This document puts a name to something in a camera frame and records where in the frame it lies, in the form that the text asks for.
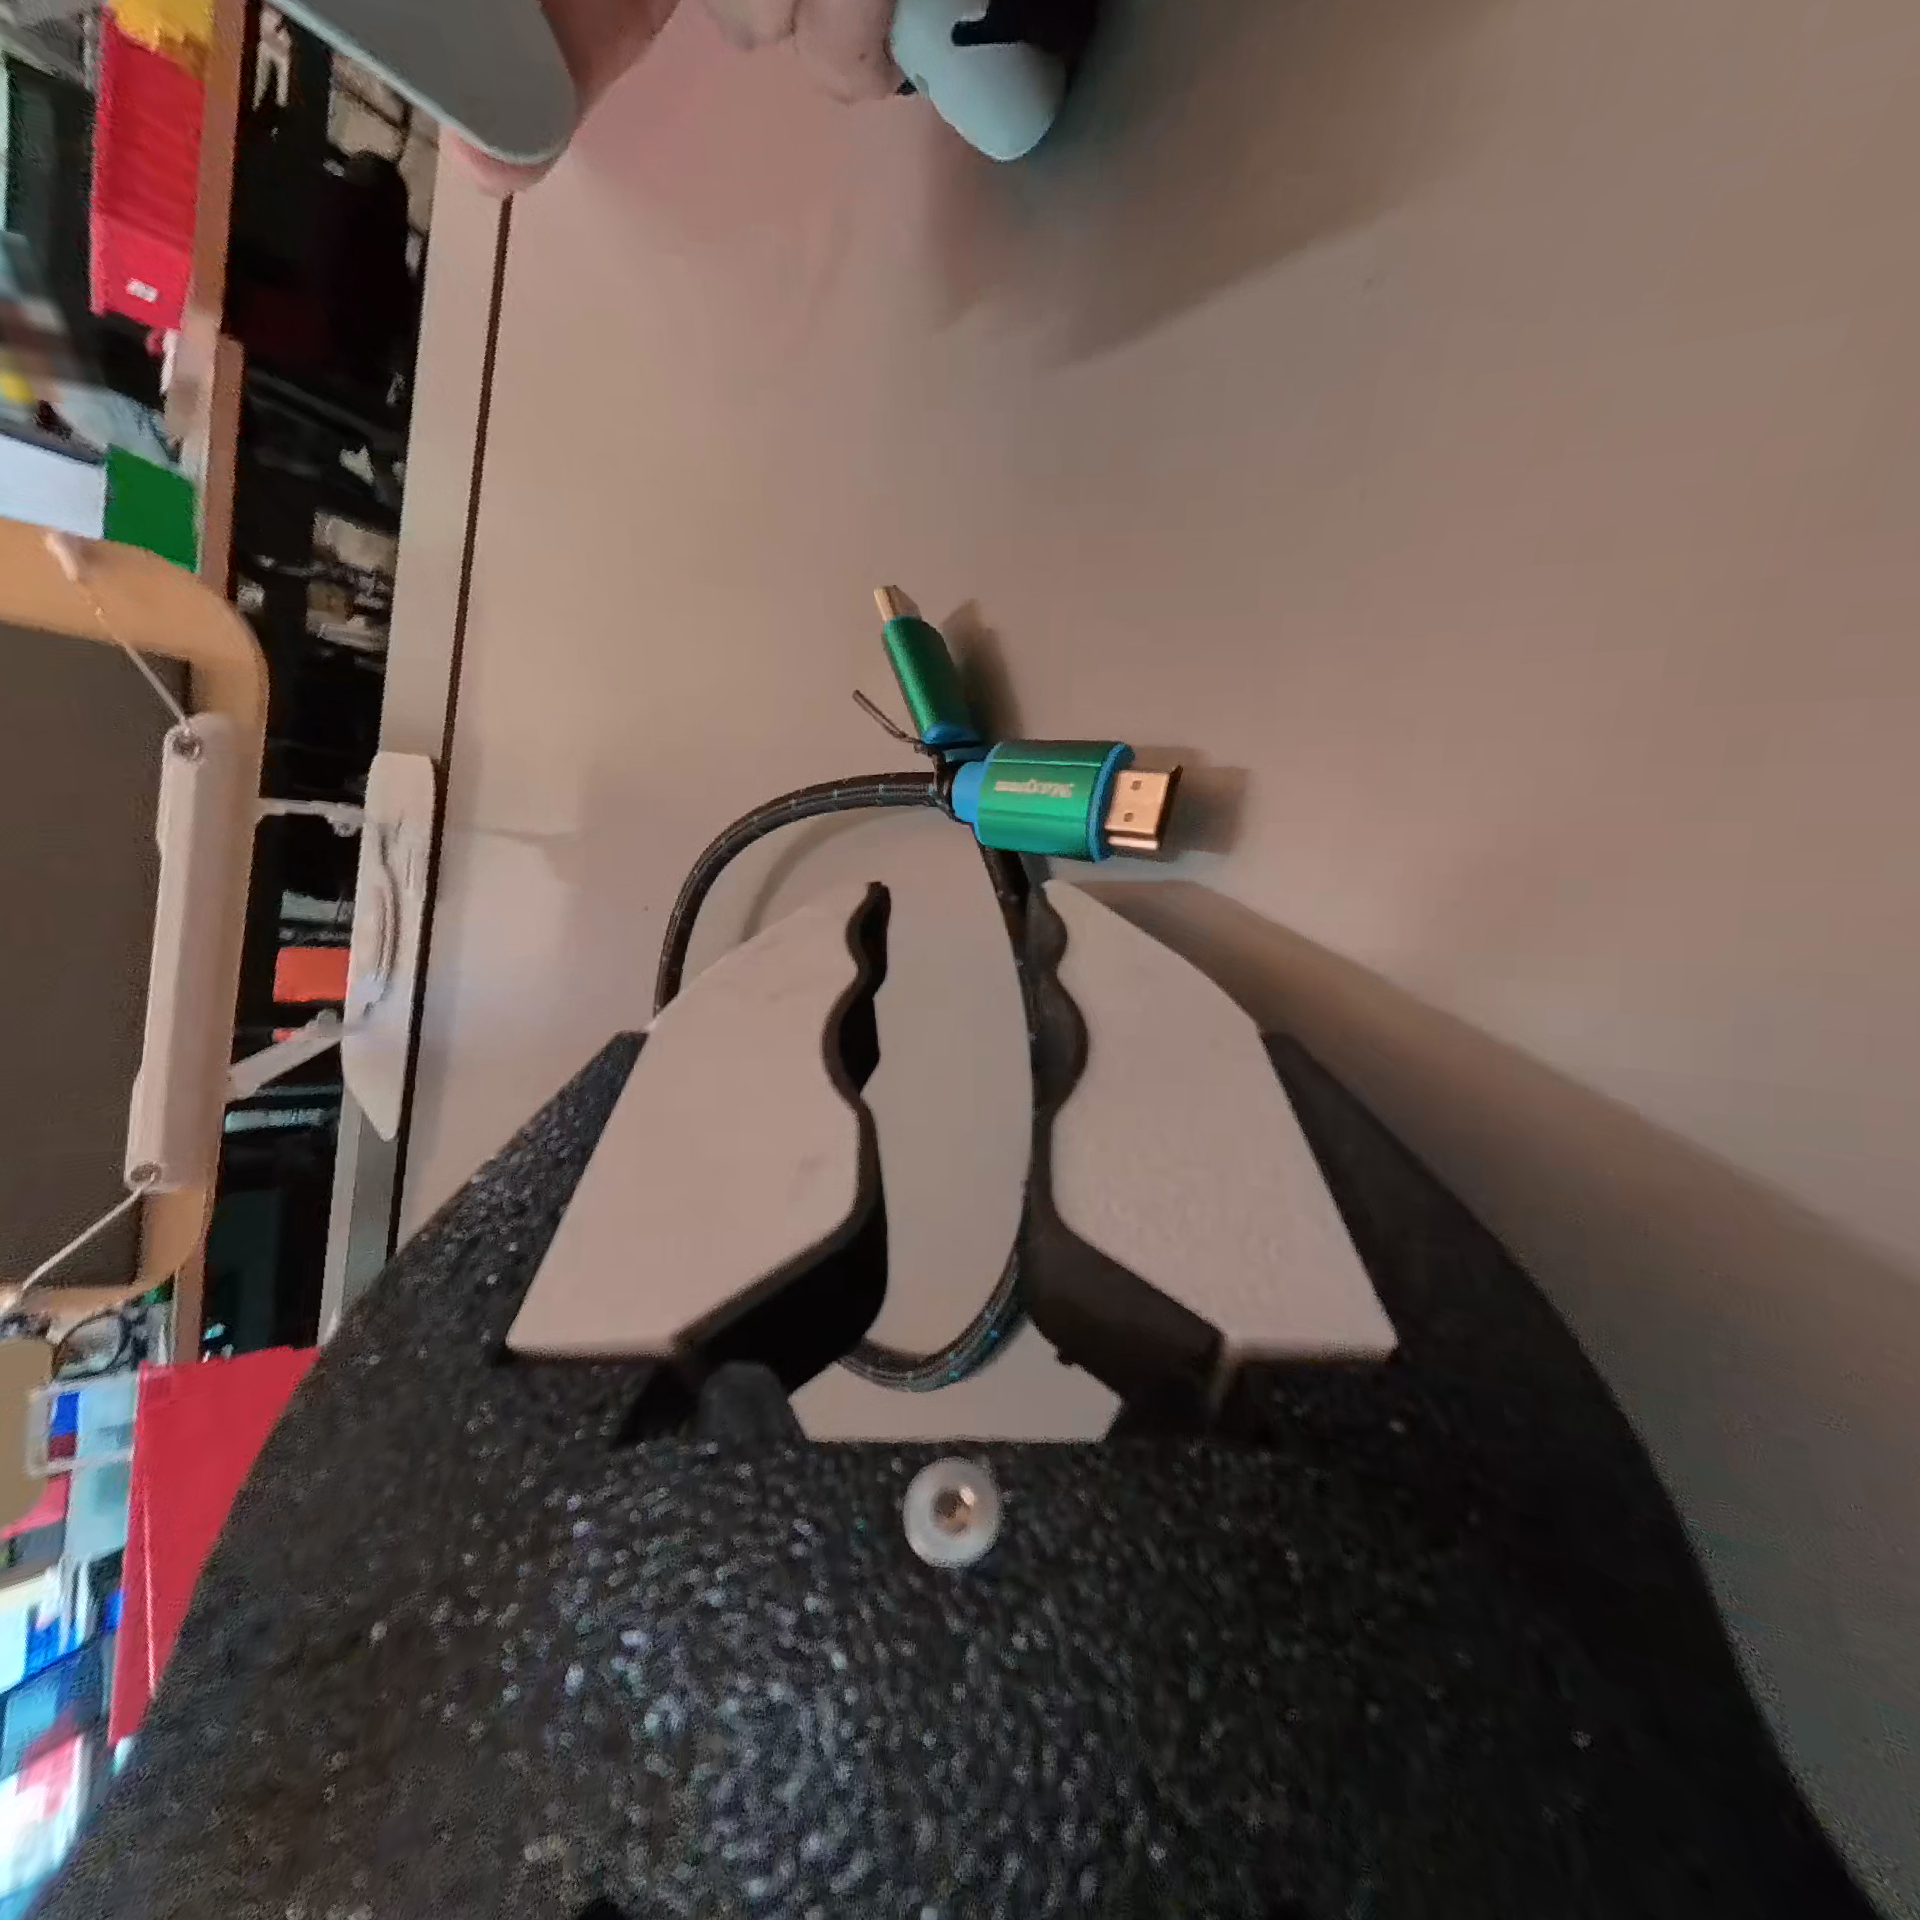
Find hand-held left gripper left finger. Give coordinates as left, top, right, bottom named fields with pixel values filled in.
left=502, top=877, right=898, bottom=1370

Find braided hdmi cable green plugs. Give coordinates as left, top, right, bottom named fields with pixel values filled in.
left=649, top=582, right=1186, bottom=1392

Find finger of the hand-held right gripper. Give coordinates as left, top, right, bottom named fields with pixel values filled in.
left=261, top=0, right=581, bottom=168

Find small red storage bin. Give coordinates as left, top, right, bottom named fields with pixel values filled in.
left=85, top=30, right=211, bottom=320

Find person's right hand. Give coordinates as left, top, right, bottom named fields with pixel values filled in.
left=705, top=0, right=904, bottom=108

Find grey desk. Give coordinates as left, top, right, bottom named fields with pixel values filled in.
left=310, top=0, right=1920, bottom=1920

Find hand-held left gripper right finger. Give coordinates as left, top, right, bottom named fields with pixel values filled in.
left=1020, top=877, right=1400, bottom=1378

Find green storage bin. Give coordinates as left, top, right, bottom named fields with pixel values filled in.
left=103, top=447, right=206, bottom=573

